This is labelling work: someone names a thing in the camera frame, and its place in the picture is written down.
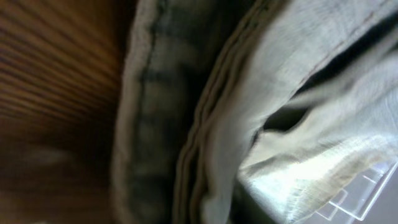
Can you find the clear plastic storage container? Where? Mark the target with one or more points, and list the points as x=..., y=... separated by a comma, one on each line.
x=355, y=200

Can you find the light blue jeans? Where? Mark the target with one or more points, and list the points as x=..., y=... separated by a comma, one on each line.
x=240, y=111

